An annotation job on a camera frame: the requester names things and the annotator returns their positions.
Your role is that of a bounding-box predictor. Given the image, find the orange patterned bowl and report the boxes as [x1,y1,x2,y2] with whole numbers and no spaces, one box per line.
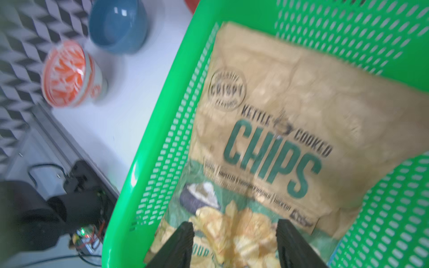
[41,40,108,108]

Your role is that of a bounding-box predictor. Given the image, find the blue bowl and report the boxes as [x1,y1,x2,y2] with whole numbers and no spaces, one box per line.
[88,0,149,54]

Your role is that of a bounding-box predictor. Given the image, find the green plastic basket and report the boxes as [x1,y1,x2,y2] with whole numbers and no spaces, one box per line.
[102,1,429,268]

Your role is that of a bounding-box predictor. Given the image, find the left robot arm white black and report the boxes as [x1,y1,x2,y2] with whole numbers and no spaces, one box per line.
[1,180,109,258]

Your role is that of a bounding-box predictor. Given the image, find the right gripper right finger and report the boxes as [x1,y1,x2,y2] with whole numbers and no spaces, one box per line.
[276,219,328,268]

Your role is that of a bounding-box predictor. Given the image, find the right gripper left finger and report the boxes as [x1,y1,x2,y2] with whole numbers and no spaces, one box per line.
[146,222,194,268]

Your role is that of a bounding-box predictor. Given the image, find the yellow green Chips bag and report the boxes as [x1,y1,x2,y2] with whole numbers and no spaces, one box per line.
[145,23,429,268]

